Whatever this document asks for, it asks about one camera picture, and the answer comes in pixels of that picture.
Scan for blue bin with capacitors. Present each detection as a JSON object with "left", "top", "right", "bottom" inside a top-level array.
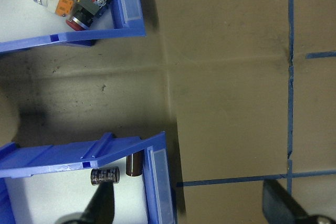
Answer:
[{"left": 0, "top": 131, "right": 177, "bottom": 224}]

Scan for black printed cylindrical capacitor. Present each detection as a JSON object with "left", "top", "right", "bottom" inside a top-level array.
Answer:
[{"left": 90, "top": 166, "right": 121, "bottom": 186}]

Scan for dark brown cylindrical capacitor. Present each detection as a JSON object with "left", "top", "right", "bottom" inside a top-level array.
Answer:
[{"left": 125, "top": 152, "right": 144, "bottom": 177}]

